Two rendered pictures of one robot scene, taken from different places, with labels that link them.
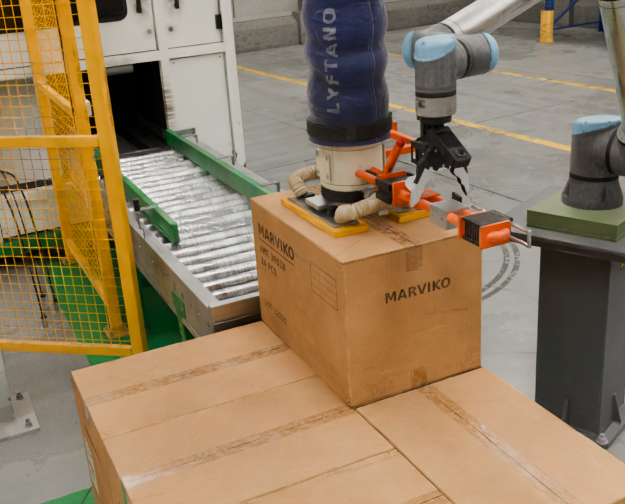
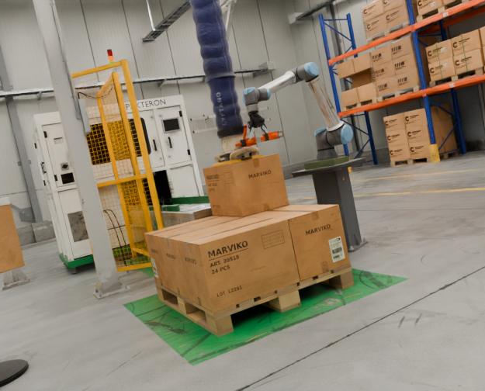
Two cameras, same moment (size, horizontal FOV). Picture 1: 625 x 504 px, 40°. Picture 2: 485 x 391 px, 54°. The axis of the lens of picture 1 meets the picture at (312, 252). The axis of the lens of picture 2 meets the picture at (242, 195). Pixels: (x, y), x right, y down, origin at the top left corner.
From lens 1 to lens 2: 1.76 m
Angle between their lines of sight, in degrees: 17
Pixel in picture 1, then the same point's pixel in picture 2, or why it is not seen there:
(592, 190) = (325, 153)
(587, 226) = (323, 163)
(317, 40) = (216, 103)
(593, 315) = (336, 198)
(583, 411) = not seen: hidden behind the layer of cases
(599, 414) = (348, 239)
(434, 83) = (250, 100)
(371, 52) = (233, 104)
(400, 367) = (258, 202)
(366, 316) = (243, 182)
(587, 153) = (320, 140)
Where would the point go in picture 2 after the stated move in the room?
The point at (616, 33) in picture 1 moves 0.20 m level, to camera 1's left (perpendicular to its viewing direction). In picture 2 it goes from (314, 91) to (290, 97)
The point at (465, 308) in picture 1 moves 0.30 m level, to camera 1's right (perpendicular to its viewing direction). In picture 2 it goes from (278, 181) to (317, 174)
